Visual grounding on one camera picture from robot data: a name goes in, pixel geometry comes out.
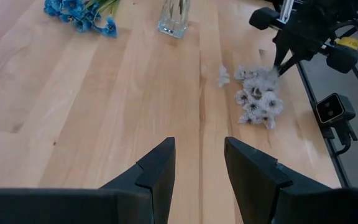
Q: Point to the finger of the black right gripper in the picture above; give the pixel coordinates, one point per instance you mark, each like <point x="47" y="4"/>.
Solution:
<point x="342" y="60"/>
<point x="264" y="18"/>

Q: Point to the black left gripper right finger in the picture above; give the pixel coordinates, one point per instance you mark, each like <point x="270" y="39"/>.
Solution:
<point x="322" y="208"/>

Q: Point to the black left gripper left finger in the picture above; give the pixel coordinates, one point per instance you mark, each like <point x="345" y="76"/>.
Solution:
<point x="73" y="207"/>

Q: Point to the white veined artificial flower bunch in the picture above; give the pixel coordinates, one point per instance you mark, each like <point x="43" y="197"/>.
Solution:
<point x="259" y="99"/>

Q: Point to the blue artificial flower bunch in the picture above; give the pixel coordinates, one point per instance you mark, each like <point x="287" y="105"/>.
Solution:
<point x="73" y="12"/>

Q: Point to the clear glass vase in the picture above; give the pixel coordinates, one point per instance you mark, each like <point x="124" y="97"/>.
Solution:
<point x="174" y="25"/>

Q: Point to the yellow tag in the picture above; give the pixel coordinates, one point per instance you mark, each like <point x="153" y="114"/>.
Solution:
<point x="348" y="43"/>

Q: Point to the black table-level camera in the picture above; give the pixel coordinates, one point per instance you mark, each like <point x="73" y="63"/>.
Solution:
<point x="331" y="109"/>

